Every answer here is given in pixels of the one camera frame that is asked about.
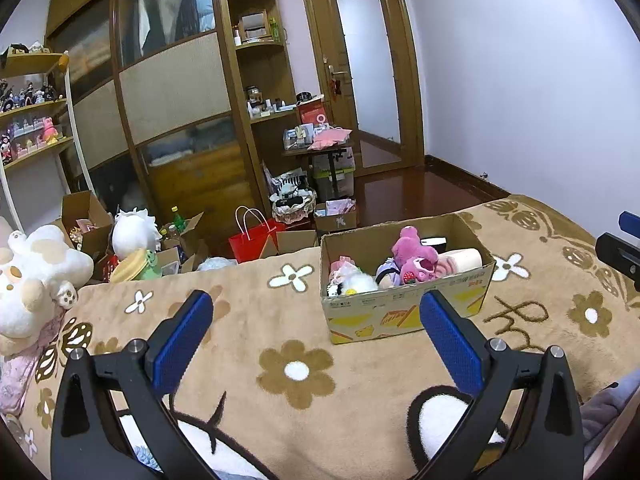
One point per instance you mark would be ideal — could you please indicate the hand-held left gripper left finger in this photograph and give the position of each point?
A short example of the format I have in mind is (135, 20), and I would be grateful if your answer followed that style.
(180, 345)

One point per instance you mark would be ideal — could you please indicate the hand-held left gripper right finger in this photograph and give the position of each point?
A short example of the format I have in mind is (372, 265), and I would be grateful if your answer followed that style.
(450, 342)

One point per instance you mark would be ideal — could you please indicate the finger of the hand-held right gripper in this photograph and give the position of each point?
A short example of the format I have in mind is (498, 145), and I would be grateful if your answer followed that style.
(620, 257)
(631, 221)

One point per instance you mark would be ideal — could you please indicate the large cardboard box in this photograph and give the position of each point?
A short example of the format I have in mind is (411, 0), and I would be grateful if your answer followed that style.
(400, 315)

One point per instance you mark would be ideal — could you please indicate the white pink plush roll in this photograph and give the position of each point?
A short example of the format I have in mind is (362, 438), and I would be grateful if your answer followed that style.
(462, 262)

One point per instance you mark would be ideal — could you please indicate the pink plush bear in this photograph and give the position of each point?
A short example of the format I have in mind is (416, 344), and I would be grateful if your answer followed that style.
(415, 257)

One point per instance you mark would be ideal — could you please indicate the white fluffy plush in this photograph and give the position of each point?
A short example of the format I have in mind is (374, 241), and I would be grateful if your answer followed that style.
(355, 284)

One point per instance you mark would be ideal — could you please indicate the pink packet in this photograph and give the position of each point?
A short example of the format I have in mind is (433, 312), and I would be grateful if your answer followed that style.
(342, 267)

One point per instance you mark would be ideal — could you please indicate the green frog plush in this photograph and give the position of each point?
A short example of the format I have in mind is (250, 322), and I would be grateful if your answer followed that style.
(142, 267)

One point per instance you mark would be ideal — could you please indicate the purple striped plush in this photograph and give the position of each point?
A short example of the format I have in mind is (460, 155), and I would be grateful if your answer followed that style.
(386, 274)

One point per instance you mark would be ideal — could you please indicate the cardboard box with bottles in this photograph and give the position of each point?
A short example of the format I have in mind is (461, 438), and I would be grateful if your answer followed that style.
(187, 242)

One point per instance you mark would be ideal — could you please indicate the white-haired plush doll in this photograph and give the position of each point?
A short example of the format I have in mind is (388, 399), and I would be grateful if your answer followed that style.
(132, 235)

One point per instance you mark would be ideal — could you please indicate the red gift bag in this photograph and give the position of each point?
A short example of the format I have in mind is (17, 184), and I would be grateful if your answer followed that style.
(250, 245)

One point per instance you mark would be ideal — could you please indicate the green bottle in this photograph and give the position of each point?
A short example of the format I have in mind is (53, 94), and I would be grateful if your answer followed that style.
(177, 216)

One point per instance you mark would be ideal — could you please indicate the beige floral blanket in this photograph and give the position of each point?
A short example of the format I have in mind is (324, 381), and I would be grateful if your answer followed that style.
(300, 410)

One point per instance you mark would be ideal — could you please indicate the person's grey clothing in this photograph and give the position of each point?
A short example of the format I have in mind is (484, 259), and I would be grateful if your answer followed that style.
(610, 410)

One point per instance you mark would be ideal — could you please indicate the plain cardboard box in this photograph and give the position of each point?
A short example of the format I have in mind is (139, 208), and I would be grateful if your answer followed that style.
(295, 242)

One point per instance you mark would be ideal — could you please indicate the white brown cow plush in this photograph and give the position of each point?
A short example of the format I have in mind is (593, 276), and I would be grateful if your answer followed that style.
(35, 280)

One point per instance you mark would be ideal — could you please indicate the pink fuzzy cloth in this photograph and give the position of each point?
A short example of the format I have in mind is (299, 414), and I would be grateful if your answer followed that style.
(20, 375)

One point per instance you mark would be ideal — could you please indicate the cardboard box with trinkets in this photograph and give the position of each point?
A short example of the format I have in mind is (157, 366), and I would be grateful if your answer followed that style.
(85, 210)

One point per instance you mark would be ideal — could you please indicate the small cardboard box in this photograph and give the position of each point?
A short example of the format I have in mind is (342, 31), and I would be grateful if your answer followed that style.
(337, 220)

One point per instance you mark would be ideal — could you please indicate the wicker basket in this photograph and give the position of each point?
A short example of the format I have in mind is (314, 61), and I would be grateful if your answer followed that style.
(295, 210)

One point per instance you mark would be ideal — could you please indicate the clear storage box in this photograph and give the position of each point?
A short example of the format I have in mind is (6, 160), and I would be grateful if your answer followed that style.
(340, 180)

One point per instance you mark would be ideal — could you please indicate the small folding table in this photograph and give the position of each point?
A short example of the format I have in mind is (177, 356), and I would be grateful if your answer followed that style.
(325, 152)

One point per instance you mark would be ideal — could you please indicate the wooden wardrobe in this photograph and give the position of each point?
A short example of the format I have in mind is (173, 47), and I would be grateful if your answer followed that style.
(175, 85)

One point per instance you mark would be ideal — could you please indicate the row of small figurines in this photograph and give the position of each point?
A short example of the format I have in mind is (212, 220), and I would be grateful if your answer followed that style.
(30, 130)

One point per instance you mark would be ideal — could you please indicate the red box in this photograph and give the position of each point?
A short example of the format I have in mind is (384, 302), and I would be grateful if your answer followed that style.
(312, 112)

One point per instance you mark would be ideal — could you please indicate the wooden corner shelf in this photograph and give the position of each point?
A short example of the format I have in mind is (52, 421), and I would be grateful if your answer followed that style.
(260, 85)

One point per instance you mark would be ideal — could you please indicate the wooden door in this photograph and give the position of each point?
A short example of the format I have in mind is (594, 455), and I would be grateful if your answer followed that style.
(370, 60)

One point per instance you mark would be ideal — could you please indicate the wall shelf unit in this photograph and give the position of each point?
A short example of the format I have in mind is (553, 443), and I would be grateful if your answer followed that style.
(35, 62)

